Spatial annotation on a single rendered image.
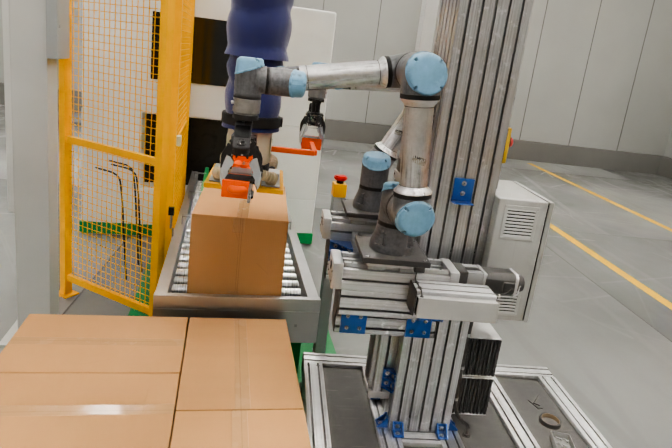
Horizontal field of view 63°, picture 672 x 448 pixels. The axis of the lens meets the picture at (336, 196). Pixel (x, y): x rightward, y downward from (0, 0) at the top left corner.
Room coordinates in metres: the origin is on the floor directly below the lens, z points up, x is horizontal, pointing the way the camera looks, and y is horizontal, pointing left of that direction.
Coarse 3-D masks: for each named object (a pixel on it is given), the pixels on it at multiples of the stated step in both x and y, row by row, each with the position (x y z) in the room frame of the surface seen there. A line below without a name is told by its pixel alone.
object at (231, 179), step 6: (228, 174) 1.51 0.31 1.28; (234, 174) 1.52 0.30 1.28; (240, 174) 1.53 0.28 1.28; (222, 180) 1.45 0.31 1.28; (228, 180) 1.45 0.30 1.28; (234, 180) 1.45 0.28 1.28; (240, 180) 1.46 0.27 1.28; (246, 180) 1.47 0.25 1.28; (222, 186) 1.45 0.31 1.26; (246, 186) 1.46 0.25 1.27; (222, 192) 1.45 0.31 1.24; (228, 192) 1.45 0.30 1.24; (240, 198) 1.46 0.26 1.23; (246, 198) 1.46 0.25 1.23
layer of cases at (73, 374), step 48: (48, 336) 1.75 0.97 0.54; (96, 336) 1.79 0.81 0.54; (144, 336) 1.83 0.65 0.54; (192, 336) 1.87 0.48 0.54; (240, 336) 1.91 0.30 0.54; (288, 336) 1.96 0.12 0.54; (0, 384) 1.45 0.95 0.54; (48, 384) 1.48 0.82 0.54; (96, 384) 1.51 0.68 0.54; (144, 384) 1.54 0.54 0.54; (192, 384) 1.57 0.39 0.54; (240, 384) 1.60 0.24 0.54; (288, 384) 1.64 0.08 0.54; (0, 432) 1.25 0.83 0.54; (48, 432) 1.28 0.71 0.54; (96, 432) 1.30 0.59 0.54; (144, 432) 1.32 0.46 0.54; (192, 432) 1.35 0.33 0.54; (240, 432) 1.37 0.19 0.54; (288, 432) 1.40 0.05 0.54
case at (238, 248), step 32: (256, 192) 2.59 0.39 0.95; (192, 224) 2.13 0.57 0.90; (224, 224) 2.15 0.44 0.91; (256, 224) 2.17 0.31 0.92; (192, 256) 2.13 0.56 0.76; (224, 256) 2.15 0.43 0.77; (256, 256) 2.17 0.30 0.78; (192, 288) 2.13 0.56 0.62; (224, 288) 2.15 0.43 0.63; (256, 288) 2.17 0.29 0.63
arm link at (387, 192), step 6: (384, 186) 1.73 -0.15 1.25; (390, 186) 1.70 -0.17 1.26; (384, 192) 1.72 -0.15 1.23; (390, 192) 1.70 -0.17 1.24; (384, 198) 1.71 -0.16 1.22; (390, 198) 1.67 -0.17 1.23; (384, 204) 1.70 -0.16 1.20; (384, 210) 1.70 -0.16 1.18; (378, 216) 1.75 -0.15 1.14; (384, 216) 1.71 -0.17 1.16; (384, 222) 1.71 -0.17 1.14; (390, 222) 1.69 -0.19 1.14
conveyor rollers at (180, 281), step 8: (200, 184) 4.12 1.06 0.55; (192, 208) 3.50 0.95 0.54; (184, 240) 2.88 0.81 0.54; (184, 248) 2.79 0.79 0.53; (288, 248) 2.94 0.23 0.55; (184, 256) 2.63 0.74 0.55; (288, 256) 2.83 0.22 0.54; (184, 264) 2.54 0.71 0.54; (288, 264) 2.74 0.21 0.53; (176, 272) 2.44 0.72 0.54; (184, 272) 2.45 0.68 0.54; (288, 272) 2.64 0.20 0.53; (176, 280) 2.36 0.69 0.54; (184, 280) 2.36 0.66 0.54; (288, 280) 2.49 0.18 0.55; (296, 280) 2.51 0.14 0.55; (176, 288) 2.27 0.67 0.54; (184, 288) 2.28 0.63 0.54; (288, 288) 2.40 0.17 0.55; (296, 288) 2.41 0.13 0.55
